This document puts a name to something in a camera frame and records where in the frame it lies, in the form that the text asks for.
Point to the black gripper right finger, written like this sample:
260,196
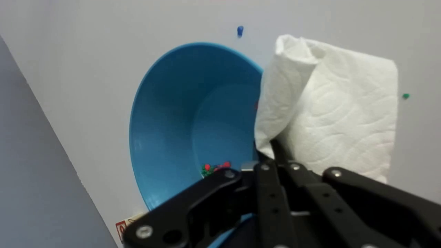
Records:
358,215

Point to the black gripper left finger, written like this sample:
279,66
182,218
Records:
206,207

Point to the white embossed paper napkin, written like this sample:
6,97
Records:
339,110

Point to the cereal pieces inside bowl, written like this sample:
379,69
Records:
213,167

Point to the green cereal piece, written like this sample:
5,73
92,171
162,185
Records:
405,97

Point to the blue cereal piece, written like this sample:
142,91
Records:
239,31

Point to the blue plastic bowl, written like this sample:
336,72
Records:
183,105

